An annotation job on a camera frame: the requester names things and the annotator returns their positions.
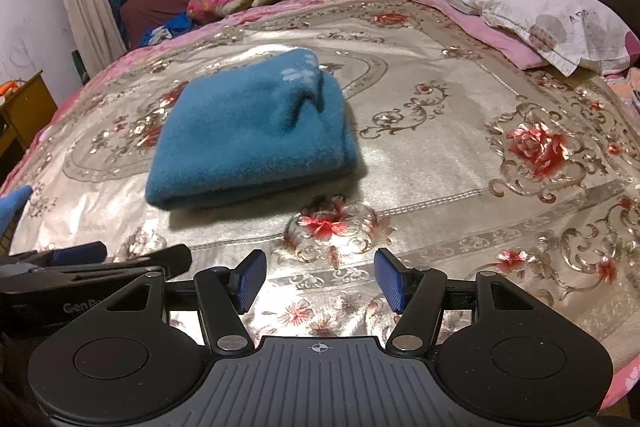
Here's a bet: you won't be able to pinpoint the floral satin bedspread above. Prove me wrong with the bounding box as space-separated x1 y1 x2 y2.
1 0 639 403

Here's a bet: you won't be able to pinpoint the blue clothes on sofa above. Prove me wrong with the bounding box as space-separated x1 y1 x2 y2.
139 12 193 46

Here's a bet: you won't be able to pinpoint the white patterned pillow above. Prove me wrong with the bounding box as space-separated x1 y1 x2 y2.
442 0 639 77

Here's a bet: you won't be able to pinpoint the teal fleece sweater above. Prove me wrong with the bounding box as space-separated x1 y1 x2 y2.
0 46 360 235

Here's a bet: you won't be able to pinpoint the wooden bedside cabinet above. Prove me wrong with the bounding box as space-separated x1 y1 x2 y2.
1 72 58 154

